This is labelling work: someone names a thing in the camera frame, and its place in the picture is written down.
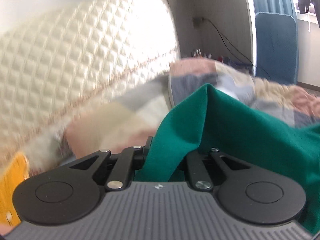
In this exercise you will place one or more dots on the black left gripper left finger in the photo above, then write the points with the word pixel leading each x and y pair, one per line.
pixel 72 191

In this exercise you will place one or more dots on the green fleece sweatshirt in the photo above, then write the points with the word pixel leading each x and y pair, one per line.
pixel 209 118

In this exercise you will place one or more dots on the patchwork pastel quilt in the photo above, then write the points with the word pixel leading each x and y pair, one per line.
pixel 125 112

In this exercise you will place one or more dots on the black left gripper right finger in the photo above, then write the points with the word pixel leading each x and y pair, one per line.
pixel 245 191

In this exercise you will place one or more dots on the cream quilted headboard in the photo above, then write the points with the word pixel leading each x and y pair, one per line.
pixel 65 62

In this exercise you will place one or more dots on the blue padded folding panel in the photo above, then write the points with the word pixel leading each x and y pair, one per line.
pixel 277 48

